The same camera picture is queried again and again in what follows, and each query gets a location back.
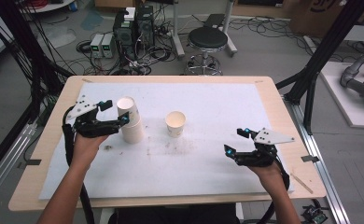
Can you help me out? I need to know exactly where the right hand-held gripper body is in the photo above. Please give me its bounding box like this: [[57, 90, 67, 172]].
[[234, 127, 296, 168]]

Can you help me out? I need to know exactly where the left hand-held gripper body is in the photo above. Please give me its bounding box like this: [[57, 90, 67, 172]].
[[66, 94, 124, 139]]

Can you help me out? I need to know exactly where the stack of ribbed paper cups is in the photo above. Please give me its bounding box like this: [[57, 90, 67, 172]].
[[116, 96, 146, 145]]

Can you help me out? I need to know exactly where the single white paper cup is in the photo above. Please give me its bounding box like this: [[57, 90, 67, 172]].
[[164, 110, 188, 139]]

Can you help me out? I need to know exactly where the person's right hand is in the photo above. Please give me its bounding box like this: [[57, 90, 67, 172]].
[[247, 161, 286, 192]]

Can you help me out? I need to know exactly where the person's left hand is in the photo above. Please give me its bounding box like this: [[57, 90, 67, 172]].
[[71, 132, 110, 171]]

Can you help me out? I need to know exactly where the white table mat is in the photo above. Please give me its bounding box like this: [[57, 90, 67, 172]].
[[38, 82, 295, 201]]

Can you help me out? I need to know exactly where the wooden table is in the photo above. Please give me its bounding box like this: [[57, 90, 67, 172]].
[[7, 75, 328, 213]]

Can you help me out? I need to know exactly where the thin wooden stick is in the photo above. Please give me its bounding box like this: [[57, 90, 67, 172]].
[[289, 173, 315, 195]]

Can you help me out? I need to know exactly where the black tape piece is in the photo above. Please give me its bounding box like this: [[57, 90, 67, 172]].
[[301, 154, 321, 163], [17, 159, 43, 170]]

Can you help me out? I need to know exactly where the grey bench power supply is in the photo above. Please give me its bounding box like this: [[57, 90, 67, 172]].
[[89, 33, 105, 59], [101, 33, 116, 59]]

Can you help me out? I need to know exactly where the black computer tower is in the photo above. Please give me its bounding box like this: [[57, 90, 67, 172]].
[[135, 5, 156, 49], [112, 10, 138, 61]]

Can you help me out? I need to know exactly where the green circuit board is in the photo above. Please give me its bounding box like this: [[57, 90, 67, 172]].
[[301, 204, 329, 224]]

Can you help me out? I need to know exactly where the person's dark clothing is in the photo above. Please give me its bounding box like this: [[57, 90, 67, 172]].
[[107, 203, 241, 224]]

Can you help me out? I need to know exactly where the white metal-legged table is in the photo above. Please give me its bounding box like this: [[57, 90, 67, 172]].
[[170, 0, 239, 59]]

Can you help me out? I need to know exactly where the small white box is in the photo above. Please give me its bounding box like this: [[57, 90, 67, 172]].
[[123, 7, 137, 21]]

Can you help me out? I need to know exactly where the white floor platform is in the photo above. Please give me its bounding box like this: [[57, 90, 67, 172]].
[[319, 60, 364, 130]]

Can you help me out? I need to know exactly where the open cardboard box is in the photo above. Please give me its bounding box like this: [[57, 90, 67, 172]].
[[93, 0, 126, 9]]

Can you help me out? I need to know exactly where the black round stool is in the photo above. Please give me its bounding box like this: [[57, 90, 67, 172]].
[[184, 26, 230, 77]]

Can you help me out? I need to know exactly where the round white table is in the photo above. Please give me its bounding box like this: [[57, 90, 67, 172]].
[[22, 0, 76, 14]]

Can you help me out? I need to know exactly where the black flat board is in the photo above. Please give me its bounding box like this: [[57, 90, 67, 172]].
[[203, 13, 227, 30]]

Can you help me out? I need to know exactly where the large closed cardboard box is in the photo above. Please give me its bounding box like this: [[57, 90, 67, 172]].
[[289, 0, 348, 39]]

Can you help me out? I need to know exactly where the aluminium floor rail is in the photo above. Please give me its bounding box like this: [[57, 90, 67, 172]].
[[0, 120, 38, 208], [283, 95, 352, 224]]

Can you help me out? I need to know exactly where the tangle of floor cables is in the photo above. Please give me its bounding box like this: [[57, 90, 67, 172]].
[[73, 38, 178, 77]]

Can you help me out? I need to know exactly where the black frame with cable bundle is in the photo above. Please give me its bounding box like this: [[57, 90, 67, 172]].
[[0, 0, 76, 127]]

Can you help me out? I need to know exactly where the black metal frame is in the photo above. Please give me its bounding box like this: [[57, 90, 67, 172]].
[[275, 0, 364, 135]]

